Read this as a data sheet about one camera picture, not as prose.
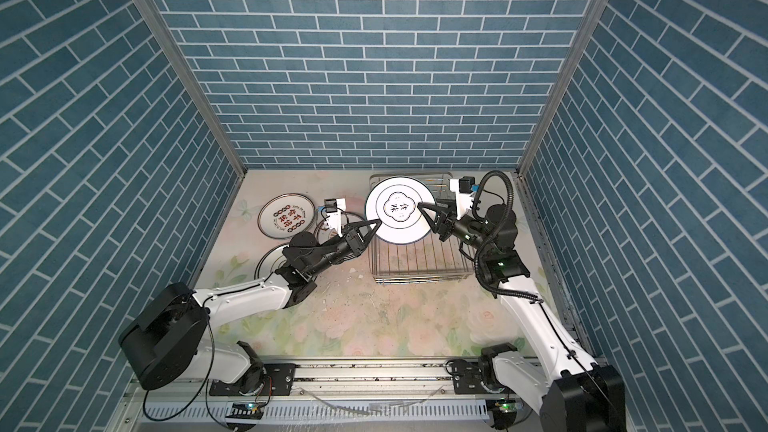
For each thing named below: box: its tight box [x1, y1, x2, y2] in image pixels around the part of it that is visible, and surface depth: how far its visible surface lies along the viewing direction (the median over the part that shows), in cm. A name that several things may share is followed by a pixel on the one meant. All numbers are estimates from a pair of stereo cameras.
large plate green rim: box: [257, 192, 316, 239], surface depth 107 cm
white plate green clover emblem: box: [254, 243, 289, 281], surface depth 95 cm
